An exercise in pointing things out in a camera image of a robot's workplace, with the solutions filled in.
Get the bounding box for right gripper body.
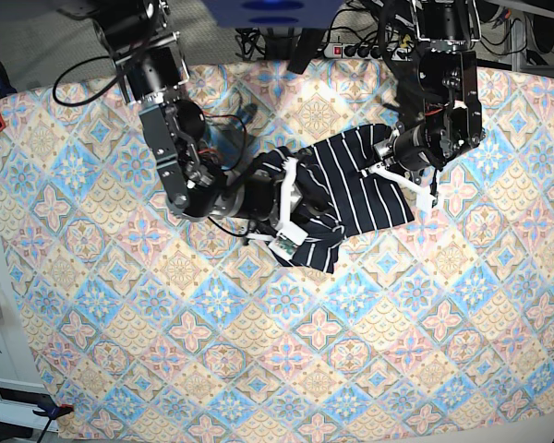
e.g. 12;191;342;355
216;170;286;231

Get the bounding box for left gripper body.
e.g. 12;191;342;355
380;123;443;178

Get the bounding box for navy white striped T-shirt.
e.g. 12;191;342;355
276;124;415;273

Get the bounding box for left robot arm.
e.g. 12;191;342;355
363;1;486;211

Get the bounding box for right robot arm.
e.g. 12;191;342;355
56;1;308;261

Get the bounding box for white power strip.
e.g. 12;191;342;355
321;40;415;62

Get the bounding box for patterned tile tablecloth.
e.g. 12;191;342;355
0;68;554;442

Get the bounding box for orange black clamp bottom left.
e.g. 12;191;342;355
32;403;75;420

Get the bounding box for white box bottom left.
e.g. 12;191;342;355
0;378;55;430

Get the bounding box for black support post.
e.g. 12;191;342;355
287;28;327;75

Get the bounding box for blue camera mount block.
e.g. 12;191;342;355
203;0;343;29

